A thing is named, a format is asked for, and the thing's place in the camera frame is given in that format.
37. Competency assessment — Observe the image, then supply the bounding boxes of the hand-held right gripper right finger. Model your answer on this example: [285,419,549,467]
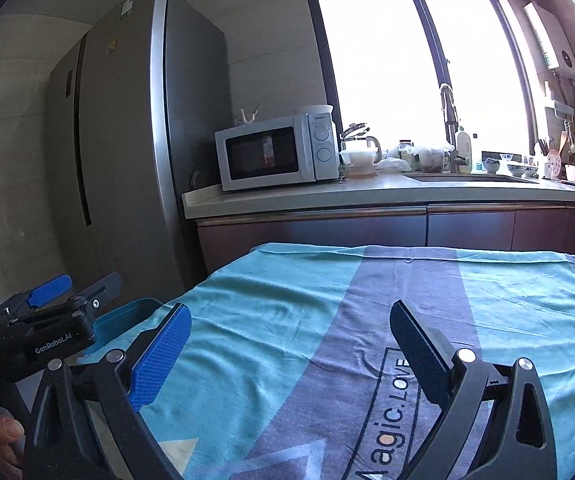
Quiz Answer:
[389,300,561,480]

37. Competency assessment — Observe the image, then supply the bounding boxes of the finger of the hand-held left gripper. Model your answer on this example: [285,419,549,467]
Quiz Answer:
[70,272,122,311]
[25,274,73,311]

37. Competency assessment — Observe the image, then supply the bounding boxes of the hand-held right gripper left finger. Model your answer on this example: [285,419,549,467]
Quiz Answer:
[22,302,193,480]

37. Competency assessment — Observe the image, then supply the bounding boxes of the teal plastic bin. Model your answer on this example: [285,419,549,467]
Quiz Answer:
[75,297,163,361]

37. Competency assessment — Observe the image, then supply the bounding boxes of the person's left hand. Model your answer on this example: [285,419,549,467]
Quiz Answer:
[0,407,26,480]

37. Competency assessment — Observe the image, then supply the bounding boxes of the teal and grey printed blanket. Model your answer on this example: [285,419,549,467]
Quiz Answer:
[138,242,575,480]

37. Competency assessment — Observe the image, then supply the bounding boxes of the grey refrigerator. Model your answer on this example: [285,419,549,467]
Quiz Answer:
[45,0,228,306]

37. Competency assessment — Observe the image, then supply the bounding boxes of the brown kitchen counter cabinet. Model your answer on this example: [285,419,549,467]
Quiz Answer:
[182,175,575,276]

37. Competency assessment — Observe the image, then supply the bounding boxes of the kitchen sink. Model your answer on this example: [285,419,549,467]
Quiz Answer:
[407,172,538,183]

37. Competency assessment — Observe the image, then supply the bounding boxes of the clear bag of brown food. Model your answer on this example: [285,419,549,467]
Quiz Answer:
[414,144,453,173]

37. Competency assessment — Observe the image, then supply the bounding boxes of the stacked clear plastic containers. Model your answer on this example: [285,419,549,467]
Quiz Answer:
[340,149,379,181]

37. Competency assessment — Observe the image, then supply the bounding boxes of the white soap bottle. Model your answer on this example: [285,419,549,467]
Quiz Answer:
[455,125,473,173]

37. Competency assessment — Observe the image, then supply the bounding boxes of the white microwave oven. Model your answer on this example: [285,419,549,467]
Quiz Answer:
[215,114,341,192]

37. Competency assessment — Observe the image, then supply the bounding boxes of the glass kettle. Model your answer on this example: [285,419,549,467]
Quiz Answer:
[340,122,383,163]

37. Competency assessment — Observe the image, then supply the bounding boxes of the small white ornament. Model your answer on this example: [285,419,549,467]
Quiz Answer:
[235,104,263,126]

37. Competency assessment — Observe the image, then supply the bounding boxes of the white dotted utensil holder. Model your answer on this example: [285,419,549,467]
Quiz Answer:
[535,137,563,178]

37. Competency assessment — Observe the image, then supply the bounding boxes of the metal kitchen faucet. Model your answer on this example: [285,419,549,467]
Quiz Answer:
[439,82,471,173]

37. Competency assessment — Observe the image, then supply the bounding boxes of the kitchen window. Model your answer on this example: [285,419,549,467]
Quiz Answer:
[302,0,543,161]

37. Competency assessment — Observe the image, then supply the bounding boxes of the white water heater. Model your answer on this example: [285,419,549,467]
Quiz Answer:
[522,1,575,81]

